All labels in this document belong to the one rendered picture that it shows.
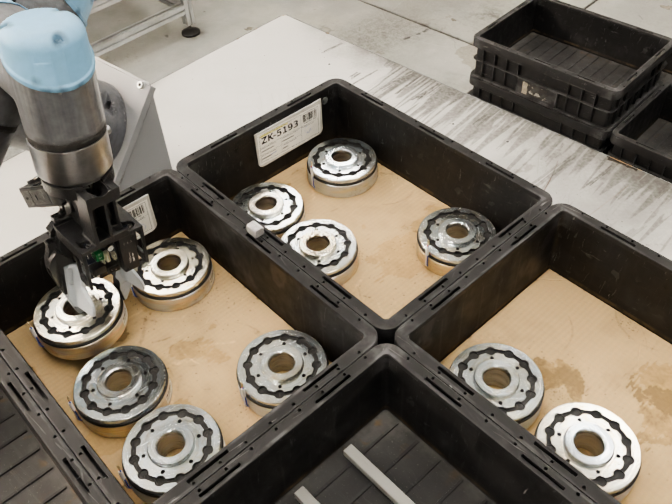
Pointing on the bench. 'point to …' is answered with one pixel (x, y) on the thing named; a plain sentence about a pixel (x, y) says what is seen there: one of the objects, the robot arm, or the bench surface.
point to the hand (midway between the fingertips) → (101, 296)
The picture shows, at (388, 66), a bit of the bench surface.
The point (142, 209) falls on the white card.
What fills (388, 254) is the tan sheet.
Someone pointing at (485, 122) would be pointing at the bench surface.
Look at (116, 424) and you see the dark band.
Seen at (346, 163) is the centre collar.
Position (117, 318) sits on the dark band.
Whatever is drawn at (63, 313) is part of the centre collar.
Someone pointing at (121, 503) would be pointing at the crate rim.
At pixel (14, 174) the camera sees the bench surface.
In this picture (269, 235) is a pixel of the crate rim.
